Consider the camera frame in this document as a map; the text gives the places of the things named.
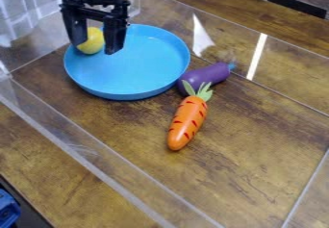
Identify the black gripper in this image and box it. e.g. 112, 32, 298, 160
60, 0, 130, 55

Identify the yellow toy lemon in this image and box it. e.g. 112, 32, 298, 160
77, 27, 104, 55

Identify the blue round tray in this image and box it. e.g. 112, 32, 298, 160
63, 24, 190, 101

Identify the purple toy eggplant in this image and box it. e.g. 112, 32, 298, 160
176, 63, 235, 95

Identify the orange toy carrot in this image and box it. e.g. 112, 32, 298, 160
167, 81, 214, 151

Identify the blue object at corner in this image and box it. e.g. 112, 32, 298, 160
0, 189, 20, 228

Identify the clear acrylic enclosure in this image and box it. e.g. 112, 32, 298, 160
0, 0, 329, 228

